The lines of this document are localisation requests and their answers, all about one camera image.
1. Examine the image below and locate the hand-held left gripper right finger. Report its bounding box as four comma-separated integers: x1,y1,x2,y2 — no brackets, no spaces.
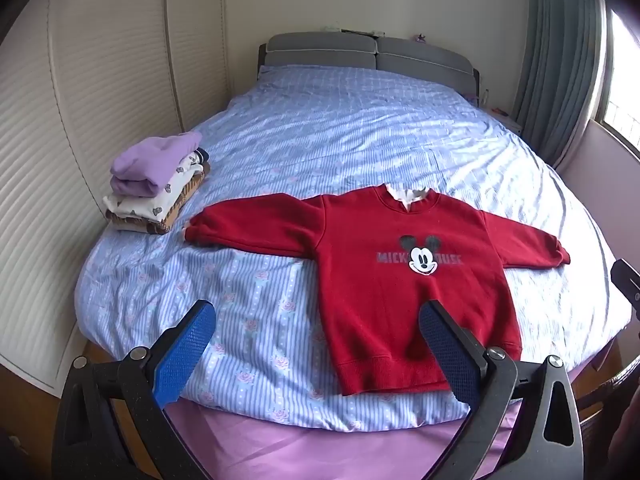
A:
419,300,586,480

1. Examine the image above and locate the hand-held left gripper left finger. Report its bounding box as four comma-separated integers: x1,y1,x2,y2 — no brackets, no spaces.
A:
52,299,217,480

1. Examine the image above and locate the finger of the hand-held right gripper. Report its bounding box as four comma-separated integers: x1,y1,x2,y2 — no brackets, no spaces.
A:
611,259,640,322

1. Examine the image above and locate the red cartoon print sweatshirt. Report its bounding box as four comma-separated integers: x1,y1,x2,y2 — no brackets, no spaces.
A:
182,185,572,397

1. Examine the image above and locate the folded brown plaid garment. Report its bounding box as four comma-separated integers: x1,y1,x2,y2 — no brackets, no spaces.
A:
105,162,211,236

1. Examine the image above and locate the folded white printed garment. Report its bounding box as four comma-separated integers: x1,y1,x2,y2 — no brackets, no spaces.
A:
102,151,207,224

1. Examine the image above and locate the pink mattress sheet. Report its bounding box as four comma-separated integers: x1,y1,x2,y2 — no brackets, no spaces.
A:
112,394,621,480

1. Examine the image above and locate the window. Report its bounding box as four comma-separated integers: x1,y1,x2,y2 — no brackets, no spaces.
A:
592,7,640,157

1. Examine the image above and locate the folded purple garment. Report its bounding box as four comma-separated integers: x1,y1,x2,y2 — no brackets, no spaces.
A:
111,131,203,198

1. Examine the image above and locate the grey-blue curtain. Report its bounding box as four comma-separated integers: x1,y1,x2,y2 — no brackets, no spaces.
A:
512,0,609,168

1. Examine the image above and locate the blue floral striped bedsheet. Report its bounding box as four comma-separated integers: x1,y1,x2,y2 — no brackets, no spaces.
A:
75,62,633,433

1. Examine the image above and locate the cream louvered wardrobe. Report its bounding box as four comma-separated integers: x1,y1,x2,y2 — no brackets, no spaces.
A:
0,0,232,392

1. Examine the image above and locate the grey headboard cushion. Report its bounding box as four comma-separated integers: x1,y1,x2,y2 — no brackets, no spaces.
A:
263,32,379,69
375,36,475,79

